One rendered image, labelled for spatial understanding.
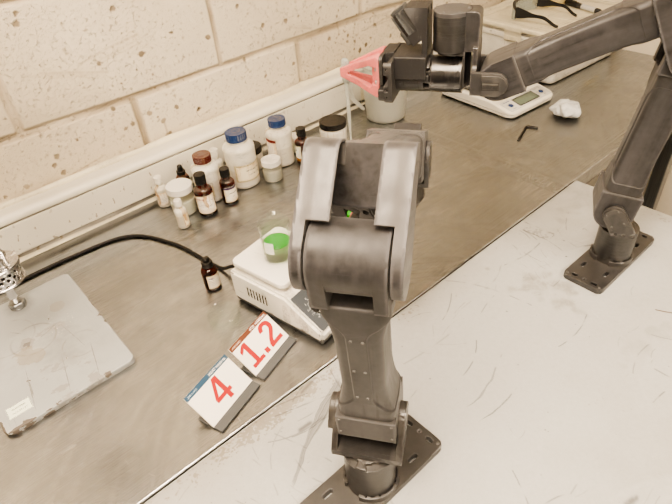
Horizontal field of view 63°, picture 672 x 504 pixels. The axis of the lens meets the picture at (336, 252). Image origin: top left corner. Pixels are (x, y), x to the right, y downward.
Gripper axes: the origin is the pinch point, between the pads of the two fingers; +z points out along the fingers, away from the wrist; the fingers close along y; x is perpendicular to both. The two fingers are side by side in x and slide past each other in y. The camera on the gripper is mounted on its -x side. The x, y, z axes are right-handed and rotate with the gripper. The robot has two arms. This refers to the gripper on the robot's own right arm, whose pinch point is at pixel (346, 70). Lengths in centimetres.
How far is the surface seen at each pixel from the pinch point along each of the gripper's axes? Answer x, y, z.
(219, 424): 31, 51, 5
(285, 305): 26.3, 30.8, 2.6
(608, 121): 33, -56, -49
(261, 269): 22.9, 27.1, 7.9
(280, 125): 21.0, -19.4, 24.1
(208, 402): 29, 49, 8
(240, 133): 18.2, -9.2, 28.9
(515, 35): 21, -82, -23
